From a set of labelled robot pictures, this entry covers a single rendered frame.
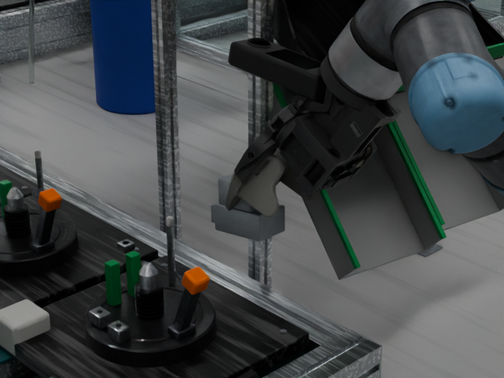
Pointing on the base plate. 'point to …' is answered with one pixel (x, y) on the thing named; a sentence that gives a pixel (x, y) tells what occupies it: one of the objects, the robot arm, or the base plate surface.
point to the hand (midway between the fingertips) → (246, 189)
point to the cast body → (244, 217)
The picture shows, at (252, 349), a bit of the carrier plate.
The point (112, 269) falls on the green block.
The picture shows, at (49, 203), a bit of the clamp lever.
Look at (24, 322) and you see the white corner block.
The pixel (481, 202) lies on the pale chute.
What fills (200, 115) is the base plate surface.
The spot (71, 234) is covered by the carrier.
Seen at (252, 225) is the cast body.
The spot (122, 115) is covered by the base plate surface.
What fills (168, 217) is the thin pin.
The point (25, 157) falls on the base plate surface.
